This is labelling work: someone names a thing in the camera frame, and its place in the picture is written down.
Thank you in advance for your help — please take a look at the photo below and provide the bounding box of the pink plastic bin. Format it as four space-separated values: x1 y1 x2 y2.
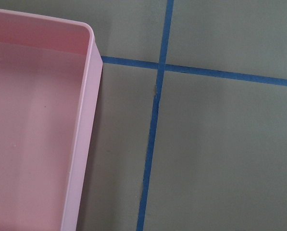
0 9 103 231

